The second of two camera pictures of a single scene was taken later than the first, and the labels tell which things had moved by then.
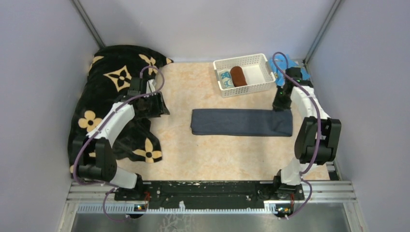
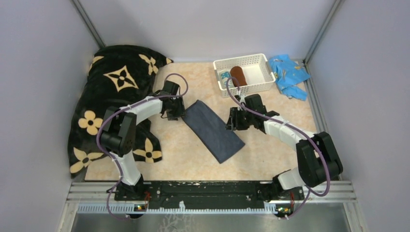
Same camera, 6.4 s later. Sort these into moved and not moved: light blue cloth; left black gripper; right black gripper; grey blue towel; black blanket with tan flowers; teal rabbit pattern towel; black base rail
Moved: grey blue towel; left black gripper; right black gripper
Not moved: black base rail; light blue cloth; teal rabbit pattern towel; black blanket with tan flowers
